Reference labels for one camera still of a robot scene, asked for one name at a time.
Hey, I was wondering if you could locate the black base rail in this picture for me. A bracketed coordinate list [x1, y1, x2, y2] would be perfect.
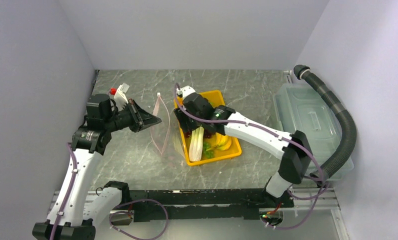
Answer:
[112, 188, 294, 223]

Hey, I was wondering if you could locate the black corrugated hose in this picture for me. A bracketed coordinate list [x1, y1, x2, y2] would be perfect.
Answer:
[293, 64, 358, 176]

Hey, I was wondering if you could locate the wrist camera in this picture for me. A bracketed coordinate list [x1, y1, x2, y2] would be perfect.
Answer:
[175, 85, 196, 99]
[109, 83, 130, 108]

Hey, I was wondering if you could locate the dark red grape bunch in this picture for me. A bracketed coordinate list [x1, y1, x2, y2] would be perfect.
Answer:
[183, 130, 214, 139]

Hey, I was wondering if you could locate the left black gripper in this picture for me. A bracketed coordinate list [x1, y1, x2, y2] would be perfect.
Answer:
[104, 98, 162, 133]

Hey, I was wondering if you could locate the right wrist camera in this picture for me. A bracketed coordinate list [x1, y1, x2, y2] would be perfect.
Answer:
[175, 85, 196, 99]

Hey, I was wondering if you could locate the clear plastic storage box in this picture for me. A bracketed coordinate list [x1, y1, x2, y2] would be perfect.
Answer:
[270, 83, 342, 166]

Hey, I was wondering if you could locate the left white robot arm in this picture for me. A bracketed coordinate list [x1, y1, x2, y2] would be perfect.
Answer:
[32, 93, 162, 240]

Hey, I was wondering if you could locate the green grape bunch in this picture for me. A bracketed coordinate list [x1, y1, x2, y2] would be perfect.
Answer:
[201, 142, 215, 160]

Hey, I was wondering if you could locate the celery stalk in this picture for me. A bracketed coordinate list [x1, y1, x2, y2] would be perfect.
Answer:
[188, 127, 205, 162]

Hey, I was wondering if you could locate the yellow banana bunch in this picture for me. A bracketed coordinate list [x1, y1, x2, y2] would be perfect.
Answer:
[214, 133, 232, 151]

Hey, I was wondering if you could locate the yellow plastic tray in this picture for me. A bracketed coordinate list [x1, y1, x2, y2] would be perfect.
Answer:
[179, 90, 242, 167]

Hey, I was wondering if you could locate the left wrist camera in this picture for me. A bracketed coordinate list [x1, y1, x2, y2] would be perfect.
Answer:
[109, 83, 130, 108]

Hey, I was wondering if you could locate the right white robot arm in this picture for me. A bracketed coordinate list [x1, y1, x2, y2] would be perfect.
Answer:
[173, 87, 315, 208]

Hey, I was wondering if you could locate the clear zip top bag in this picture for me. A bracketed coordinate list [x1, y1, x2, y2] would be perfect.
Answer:
[150, 92, 185, 166]

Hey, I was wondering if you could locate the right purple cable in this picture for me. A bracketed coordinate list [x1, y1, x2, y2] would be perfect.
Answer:
[174, 82, 329, 231]

